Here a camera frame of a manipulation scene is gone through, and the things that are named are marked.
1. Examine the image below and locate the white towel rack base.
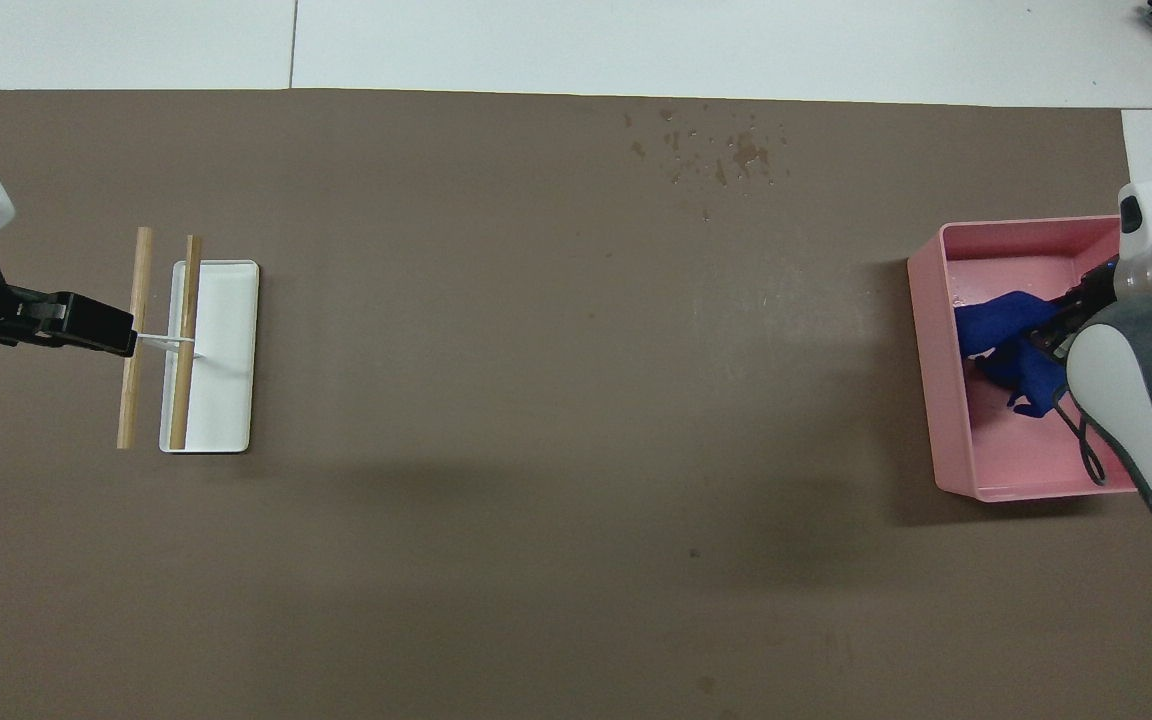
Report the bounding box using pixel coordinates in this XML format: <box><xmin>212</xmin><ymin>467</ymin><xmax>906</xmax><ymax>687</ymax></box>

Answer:
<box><xmin>158</xmin><ymin>260</ymin><xmax>261</xmax><ymax>455</ymax></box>

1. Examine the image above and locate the pink plastic bin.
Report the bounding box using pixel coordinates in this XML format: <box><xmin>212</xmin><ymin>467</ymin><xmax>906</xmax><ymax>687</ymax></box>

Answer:
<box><xmin>906</xmin><ymin>213</ymin><xmax>1142</xmax><ymax>503</ymax></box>

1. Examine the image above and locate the blue towel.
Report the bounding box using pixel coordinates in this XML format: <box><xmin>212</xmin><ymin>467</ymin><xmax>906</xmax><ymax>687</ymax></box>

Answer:
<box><xmin>954</xmin><ymin>290</ymin><xmax>1072</xmax><ymax>421</ymax></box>

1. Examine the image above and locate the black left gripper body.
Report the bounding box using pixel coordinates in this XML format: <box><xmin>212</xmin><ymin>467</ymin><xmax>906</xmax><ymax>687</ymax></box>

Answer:
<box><xmin>5</xmin><ymin>287</ymin><xmax>73</xmax><ymax>347</ymax></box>

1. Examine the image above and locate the brown table mat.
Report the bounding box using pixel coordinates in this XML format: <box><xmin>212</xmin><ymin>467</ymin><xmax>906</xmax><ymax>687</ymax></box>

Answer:
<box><xmin>0</xmin><ymin>88</ymin><xmax>1152</xmax><ymax>720</ymax></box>

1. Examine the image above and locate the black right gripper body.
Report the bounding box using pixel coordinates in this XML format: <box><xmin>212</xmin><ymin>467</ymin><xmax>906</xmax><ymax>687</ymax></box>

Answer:
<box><xmin>1070</xmin><ymin>257</ymin><xmax>1126</xmax><ymax>322</ymax></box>

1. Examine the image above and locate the white wire rod bracket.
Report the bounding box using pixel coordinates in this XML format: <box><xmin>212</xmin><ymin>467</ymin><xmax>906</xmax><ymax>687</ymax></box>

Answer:
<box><xmin>134</xmin><ymin>332</ymin><xmax>201</xmax><ymax>359</ymax></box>

